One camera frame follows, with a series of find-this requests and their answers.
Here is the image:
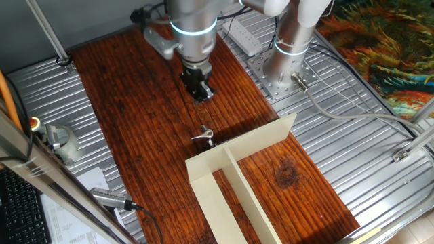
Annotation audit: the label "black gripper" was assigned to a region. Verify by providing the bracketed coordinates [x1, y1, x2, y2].
[180, 66, 216, 104]

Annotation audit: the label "white power strip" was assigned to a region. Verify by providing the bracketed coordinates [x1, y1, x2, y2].
[222, 18, 264, 57]

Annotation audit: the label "wood grain board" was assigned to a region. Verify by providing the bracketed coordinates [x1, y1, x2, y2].
[70, 23, 361, 244]

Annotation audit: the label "cream partition board stand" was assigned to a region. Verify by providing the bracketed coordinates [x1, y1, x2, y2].
[184, 112, 298, 244]

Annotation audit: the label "red emergency stop button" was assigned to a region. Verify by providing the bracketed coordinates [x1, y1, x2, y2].
[28, 116, 47, 135]

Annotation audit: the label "white printed paper sheets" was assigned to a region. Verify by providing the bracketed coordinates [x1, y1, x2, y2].
[40, 166, 126, 244]

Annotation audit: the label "colourful painted cloth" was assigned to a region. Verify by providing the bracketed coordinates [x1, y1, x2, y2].
[317, 0, 434, 121]

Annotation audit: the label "orange tube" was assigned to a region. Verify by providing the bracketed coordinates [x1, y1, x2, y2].
[0, 70, 23, 133]

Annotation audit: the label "yellow tape strip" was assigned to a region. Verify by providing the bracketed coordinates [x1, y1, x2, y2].
[349, 226, 383, 244]

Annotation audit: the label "black keyboard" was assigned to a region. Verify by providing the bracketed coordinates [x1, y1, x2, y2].
[0, 165, 52, 244]

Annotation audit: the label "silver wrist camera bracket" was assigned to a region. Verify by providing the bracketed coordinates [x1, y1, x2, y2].
[130, 7, 180, 61]

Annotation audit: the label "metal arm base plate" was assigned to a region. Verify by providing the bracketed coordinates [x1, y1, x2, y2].
[246, 49, 319, 100]

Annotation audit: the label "thick grey cable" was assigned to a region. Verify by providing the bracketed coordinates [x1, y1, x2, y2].
[290, 72, 425, 135]

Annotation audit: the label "black camera cable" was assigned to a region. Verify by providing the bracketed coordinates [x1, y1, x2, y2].
[130, 203, 164, 244]

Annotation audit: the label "silver camera device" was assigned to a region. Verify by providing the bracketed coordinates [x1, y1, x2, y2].
[90, 187, 136, 211]

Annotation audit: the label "grey cylinder mount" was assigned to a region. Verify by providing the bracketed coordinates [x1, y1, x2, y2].
[43, 124, 81, 166]

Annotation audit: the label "black cable ring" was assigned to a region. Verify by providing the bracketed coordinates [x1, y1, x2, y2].
[56, 53, 73, 67]

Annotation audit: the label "slanted aluminium post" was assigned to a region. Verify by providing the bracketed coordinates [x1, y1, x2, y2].
[25, 0, 77, 74]

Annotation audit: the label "aluminium frame beam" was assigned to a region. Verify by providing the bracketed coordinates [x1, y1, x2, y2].
[0, 98, 140, 244]

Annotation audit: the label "aluminium profile strut with bracket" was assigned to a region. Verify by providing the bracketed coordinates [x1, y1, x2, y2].
[392, 124, 434, 163]

